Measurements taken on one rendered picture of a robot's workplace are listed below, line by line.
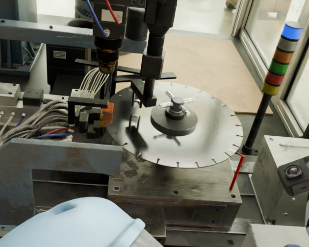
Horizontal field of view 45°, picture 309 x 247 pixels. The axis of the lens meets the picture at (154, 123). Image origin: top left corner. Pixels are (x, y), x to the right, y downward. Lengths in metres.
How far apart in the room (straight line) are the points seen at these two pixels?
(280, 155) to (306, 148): 0.09
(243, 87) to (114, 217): 1.35
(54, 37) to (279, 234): 0.70
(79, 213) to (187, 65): 1.42
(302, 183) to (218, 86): 0.92
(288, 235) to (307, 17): 0.76
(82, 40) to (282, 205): 0.64
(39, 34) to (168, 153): 0.47
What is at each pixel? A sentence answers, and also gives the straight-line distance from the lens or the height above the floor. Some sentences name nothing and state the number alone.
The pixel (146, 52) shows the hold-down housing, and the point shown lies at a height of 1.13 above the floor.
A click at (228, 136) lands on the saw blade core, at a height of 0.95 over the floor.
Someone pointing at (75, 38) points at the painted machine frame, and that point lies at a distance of 1.02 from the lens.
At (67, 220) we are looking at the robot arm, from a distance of 0.16.
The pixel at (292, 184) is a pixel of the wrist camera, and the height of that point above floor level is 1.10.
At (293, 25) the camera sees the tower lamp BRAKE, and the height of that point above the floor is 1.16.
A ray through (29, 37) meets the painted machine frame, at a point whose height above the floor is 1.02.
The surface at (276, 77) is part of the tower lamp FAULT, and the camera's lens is 1.03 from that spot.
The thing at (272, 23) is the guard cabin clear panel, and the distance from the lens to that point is 1.64.
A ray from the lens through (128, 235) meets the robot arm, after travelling 0.16.
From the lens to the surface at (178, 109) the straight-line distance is 0.86.
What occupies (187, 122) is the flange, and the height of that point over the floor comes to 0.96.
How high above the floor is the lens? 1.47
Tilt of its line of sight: 37 degrees down
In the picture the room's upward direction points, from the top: 10 degrees clockwise
